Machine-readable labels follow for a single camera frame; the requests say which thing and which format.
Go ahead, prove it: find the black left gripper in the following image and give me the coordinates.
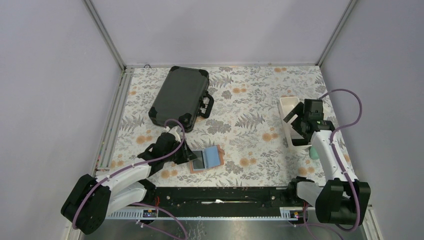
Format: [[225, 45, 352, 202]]
[[163, 138, 197, 165]]

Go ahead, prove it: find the black credit card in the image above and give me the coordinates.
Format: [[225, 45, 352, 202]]
[[191, 150, 206, 171], [283, 102, 304, 123]]

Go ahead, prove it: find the white rectangular plastic tray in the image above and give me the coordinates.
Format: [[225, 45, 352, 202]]
[[278, 96, 311, 152]]

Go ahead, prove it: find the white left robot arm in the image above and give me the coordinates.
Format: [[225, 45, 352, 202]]
[[60, 132, 197, 235]]

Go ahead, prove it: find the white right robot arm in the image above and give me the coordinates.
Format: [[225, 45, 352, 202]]
[[279, 97, 371, 227]]

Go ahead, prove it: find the mint green cylindrical tube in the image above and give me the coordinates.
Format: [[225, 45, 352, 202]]
[[309, 146, 320, 160]]

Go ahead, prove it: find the black hard carrying case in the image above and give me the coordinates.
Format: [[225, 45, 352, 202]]
[[148, 66, 215, 132]]

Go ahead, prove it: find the floral patterned table mat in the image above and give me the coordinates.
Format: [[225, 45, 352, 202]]
[[107, 66, 327, 187]]

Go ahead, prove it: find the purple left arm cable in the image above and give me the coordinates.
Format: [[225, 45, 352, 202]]
[[71, 119, 186, 231]]

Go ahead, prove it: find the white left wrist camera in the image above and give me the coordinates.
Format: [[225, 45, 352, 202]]
[[164, 126, 182, 142]]

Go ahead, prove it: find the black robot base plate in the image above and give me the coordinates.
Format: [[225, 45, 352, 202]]
[[89, 177, 321, 218]]

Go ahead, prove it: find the perforated metal cable tray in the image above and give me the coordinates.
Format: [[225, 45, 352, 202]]
[[106, 205, 304, 221]]

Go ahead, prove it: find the aluminium frame rail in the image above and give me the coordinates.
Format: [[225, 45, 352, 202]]
[[84, 0, 134, 176]]

